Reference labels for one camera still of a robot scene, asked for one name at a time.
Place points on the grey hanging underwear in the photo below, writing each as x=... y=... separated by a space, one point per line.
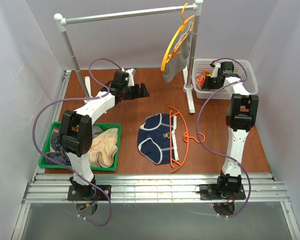
x=177 y=59

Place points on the yellow plastic hanger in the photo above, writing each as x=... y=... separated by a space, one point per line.
x=182 y=33

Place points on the white clothes rack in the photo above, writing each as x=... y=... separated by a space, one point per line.
x=188 y=12

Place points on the beige underwear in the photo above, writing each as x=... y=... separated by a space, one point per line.
x=103 y=149

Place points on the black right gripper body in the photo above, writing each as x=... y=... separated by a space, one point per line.
x=209 y=82

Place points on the striped blue underwear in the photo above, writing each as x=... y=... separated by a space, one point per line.
x=55 y=150

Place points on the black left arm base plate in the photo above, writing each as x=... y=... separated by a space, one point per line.
x=89 y=194

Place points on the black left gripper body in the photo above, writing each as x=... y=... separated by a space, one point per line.
x=135 y=91

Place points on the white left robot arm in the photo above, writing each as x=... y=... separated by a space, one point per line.
x=75 y=132

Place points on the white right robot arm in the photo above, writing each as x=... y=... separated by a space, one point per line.
x=240 y=119

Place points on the white plastic basket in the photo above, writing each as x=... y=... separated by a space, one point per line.
x=203 y=64

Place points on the grey underwear in tray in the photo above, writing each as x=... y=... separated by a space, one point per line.
x=96 y=131

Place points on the navy blue underwear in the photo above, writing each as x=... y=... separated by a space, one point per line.
x=157 y=140

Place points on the green plastic tray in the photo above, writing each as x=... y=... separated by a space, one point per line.
x=104 y=127

